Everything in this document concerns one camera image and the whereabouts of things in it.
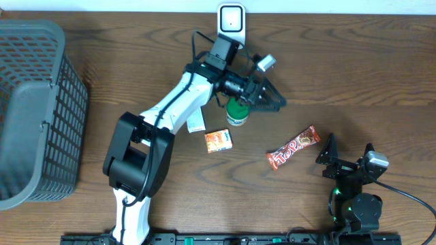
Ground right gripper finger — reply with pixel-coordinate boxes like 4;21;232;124
315;133;339;165
356;143;375;163

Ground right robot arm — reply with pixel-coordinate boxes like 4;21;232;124
315;133;389;234

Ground small orange snack box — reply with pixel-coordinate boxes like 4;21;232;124
204;129;233;153

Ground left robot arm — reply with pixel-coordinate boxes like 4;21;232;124
102;34;286;244

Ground grey plastic mesh basket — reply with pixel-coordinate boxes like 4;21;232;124
1;20;89;210

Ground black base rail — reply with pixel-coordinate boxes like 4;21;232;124
60;233;402;245

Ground green lid white jar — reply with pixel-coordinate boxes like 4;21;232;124
226;98;250;127

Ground white barcode scanner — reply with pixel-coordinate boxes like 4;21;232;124
217;3;246;49

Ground white green medicine box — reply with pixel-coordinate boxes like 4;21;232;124
187;108;206;133

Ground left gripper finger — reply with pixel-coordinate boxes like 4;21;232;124
250;101;284;112
260;77;286;104

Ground red Top chocolate bar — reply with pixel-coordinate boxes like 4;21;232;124
266;125;321;171

